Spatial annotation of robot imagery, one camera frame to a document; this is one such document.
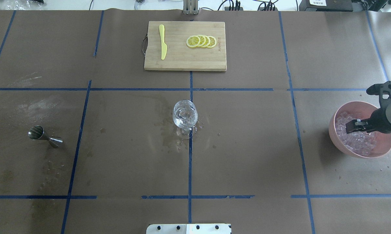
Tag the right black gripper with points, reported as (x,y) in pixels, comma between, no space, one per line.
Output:
(378,119)

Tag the steel jigger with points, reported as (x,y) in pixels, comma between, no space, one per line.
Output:
(38,133)

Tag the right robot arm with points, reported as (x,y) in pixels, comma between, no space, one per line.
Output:
(380,119)

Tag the clear ice cubes pile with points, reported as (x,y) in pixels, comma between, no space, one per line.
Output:
(361,143)

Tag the clear wine glass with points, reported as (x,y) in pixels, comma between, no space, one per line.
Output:
(185,117)

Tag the pink bowl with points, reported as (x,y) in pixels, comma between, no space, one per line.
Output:
(365,109)

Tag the black box device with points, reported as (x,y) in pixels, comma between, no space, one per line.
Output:
(326,5)

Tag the bamboo cutting board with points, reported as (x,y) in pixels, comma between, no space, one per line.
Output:
(179,56)

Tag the yellow plastic knife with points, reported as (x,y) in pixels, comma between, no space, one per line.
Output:
(162,42)

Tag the aluminium frame post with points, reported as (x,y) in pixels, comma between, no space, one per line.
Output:
(190,7)

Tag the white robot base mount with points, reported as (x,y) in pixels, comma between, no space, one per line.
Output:
(200,228)

